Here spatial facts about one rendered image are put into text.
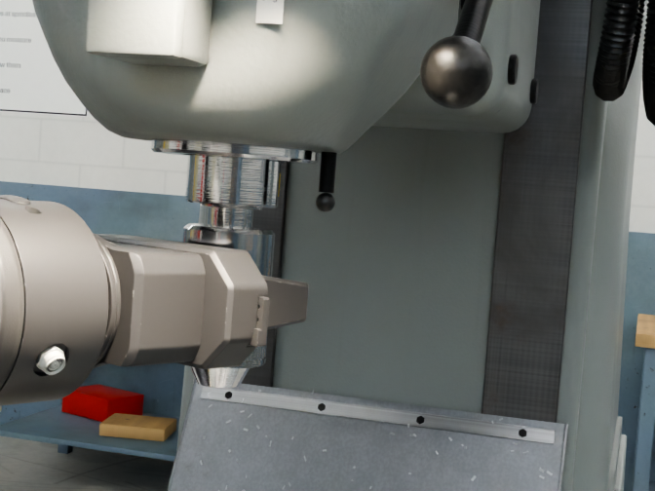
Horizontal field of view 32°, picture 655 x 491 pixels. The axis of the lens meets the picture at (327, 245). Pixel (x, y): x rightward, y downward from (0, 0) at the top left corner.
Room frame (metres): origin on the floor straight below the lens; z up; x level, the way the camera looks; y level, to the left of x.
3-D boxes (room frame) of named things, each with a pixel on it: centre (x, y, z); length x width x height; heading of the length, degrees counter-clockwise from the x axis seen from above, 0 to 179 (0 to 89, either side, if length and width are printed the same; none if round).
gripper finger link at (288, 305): (0.57, 0.03, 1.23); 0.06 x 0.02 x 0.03; 139
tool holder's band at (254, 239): (0.59, 0.05, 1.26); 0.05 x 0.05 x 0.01
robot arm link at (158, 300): (0.52, 0.11, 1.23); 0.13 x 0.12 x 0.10; 49
